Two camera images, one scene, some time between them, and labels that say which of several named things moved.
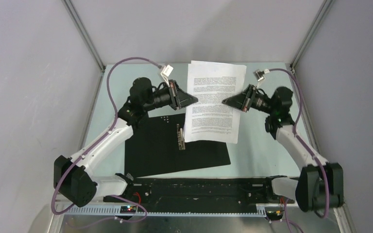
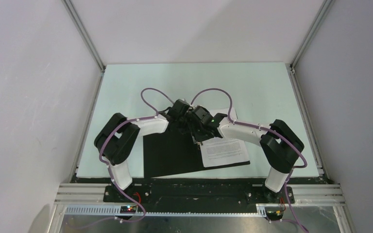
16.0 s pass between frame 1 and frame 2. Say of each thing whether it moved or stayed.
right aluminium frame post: stayed
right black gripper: moved
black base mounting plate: stayed
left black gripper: moved
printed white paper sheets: moved
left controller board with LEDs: stayed
